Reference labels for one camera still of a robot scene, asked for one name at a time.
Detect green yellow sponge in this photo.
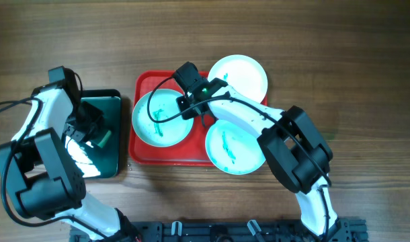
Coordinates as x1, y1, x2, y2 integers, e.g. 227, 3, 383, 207
96, 130, 112, 148

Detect black aluminium base frame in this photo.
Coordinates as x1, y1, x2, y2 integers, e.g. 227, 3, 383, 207
69, 218, 369, 242

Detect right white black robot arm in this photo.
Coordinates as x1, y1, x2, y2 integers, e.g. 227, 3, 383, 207
175, 77, 337, 241

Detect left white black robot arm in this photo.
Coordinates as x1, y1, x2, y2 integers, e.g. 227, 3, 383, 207
0, 81, 142, 241

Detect red plastic tray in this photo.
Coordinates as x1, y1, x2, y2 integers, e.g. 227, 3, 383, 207
128, 70, 214, 167

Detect black water tray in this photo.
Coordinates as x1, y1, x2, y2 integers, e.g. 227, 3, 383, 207
62, 89, 122, 178

